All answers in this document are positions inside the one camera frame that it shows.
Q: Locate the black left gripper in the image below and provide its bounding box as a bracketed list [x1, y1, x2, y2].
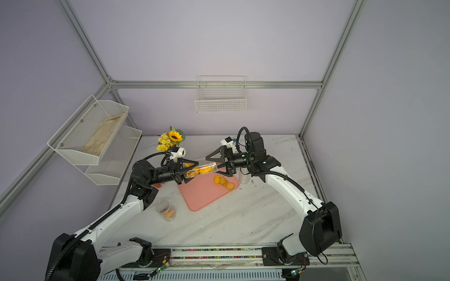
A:
[148, 158, 202, 187]

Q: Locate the clear jar with orange cookies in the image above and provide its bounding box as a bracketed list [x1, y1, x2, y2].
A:
[185, 162, 219, 179]

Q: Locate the clear plastic cookie jar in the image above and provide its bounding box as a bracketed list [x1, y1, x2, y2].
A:
[238, 167, 251, 185]

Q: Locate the clear jar with brown cookies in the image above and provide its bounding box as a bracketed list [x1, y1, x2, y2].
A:
[155, 200, 176, 222]

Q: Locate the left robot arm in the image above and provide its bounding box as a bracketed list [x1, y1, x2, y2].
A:
[45, 157, 199, 281]

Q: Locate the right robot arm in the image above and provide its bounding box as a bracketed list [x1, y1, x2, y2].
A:
[206, 126, 342, 263]

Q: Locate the pink plastic tray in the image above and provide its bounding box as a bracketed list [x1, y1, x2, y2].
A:
[178, 173, 240, 212]

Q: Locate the yellow sunflower bouquet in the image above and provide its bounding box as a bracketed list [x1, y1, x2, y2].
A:
[157, 126, 186, 152]

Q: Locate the beige cloth in basket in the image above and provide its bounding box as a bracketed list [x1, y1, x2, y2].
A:
[82, 113, 124, 156]

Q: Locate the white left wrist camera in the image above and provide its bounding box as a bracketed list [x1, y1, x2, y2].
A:
[170, 146, 186, 163]

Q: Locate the white wire wall basket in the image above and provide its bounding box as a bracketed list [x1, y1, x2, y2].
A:
[195, 76, 247, 114]

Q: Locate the white mesh wall basket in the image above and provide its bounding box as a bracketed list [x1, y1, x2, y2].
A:
[47, 96, 142, 186]

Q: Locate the aluminium frame profile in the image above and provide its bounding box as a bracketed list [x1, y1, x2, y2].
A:
[1, 1, 366, 220]

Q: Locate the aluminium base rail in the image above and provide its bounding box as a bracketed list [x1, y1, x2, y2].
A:
[76, 243, 367, 281]

